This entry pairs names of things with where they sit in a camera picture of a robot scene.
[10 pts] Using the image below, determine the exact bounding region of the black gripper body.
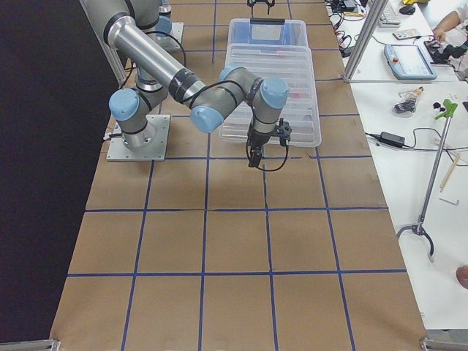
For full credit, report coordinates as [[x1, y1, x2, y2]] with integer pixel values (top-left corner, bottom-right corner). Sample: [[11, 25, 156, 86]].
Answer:
[[246, 118, 292, 151], [246, 0, 275, 7]]

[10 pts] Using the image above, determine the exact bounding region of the clear plastic box lid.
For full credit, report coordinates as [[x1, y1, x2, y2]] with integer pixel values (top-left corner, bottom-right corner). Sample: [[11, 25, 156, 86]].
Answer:
[[225, 44, 322, 148]]

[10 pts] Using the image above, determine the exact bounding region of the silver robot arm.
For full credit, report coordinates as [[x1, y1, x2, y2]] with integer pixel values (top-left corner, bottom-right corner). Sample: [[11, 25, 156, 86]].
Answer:
[[83, 1, 291, 167], [146, 0, 276, 37]]

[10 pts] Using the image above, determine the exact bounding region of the black box latch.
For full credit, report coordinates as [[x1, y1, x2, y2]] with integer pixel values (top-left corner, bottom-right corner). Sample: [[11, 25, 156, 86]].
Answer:
[[249, 18, 285, 26]]

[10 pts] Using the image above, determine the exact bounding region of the clear plastic storage box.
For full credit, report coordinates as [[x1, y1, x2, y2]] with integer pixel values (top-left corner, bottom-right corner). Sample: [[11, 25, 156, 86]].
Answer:
[[227, 18, 309, 47]]

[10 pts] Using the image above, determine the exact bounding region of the black power adapter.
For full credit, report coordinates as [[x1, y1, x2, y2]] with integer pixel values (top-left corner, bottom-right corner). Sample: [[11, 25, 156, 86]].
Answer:
[[380, 132, 405, 148]]

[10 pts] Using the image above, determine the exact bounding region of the teach pendant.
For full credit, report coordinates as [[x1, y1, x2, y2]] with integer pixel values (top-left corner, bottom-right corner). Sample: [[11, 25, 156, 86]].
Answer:
[[383, 44, 437, 80]]

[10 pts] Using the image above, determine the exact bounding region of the person hand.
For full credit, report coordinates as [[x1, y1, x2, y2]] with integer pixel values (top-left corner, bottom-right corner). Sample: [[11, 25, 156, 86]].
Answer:
[[433, 28, 446, 42]]

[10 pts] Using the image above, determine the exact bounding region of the wooden chopstick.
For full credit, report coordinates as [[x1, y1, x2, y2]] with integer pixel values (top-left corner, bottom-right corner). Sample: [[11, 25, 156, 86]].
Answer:
[[439, 154, 460, 192]]

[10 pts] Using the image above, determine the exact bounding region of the allen key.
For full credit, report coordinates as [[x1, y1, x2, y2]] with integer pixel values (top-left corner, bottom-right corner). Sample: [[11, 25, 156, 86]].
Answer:
[[439, 197, 460, 206]]

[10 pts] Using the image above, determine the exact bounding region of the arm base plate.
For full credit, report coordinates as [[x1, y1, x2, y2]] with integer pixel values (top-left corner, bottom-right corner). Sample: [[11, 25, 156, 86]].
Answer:
[[106, 114, 170, 162], [145, 20, 184, 51]]

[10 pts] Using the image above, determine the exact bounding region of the aluminium frame post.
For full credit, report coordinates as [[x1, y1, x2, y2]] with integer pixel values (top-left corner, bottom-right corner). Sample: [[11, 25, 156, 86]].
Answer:
[[343, 0, 388, 83]]

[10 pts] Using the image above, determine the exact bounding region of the green handled reacher grabber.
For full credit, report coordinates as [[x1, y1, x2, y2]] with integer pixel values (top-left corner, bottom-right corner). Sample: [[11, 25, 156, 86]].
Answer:
[[396, 99, 458, 263]]

